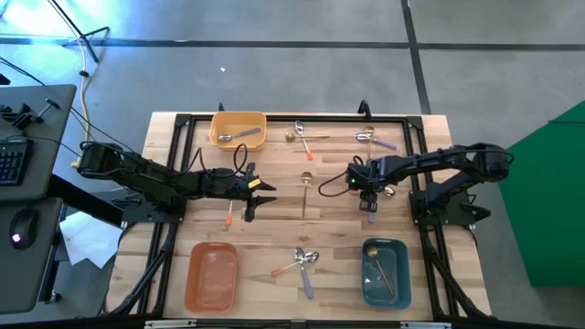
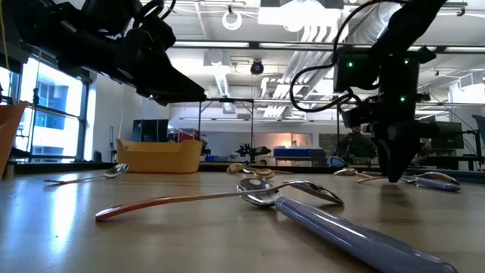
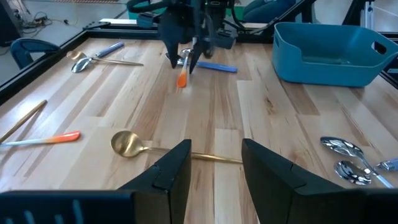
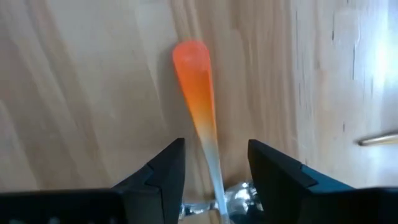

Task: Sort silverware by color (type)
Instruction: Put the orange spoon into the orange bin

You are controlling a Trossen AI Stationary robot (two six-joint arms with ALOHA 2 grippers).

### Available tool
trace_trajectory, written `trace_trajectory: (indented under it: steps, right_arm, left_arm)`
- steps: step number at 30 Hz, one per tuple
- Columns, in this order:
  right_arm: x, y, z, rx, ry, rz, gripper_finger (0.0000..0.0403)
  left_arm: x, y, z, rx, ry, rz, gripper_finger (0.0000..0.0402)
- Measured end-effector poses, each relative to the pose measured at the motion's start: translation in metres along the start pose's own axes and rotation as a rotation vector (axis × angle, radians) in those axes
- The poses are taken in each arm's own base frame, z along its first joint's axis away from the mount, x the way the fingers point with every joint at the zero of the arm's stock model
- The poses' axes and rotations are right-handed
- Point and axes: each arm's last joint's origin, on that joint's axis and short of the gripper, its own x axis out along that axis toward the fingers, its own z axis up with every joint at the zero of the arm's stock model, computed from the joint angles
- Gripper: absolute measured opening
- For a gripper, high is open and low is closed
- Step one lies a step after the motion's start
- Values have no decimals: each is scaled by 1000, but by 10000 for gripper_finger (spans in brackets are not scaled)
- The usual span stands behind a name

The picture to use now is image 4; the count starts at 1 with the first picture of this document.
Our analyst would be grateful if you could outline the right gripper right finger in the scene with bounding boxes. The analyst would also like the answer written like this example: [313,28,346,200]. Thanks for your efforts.
[248,139,398,224]

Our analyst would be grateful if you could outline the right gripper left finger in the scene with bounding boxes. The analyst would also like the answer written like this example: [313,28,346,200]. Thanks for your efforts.
[0,138,187,224]

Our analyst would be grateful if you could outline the purple-handled silver spoon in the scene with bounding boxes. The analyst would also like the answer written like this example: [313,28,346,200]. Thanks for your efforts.
[178,180,265,224]

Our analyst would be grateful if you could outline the gold spoon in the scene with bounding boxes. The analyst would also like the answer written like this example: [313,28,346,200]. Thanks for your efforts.
[357,131,398,147]

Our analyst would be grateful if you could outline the orange-handled silver spoon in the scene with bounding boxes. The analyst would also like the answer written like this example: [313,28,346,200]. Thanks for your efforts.
[172,39,233,224]

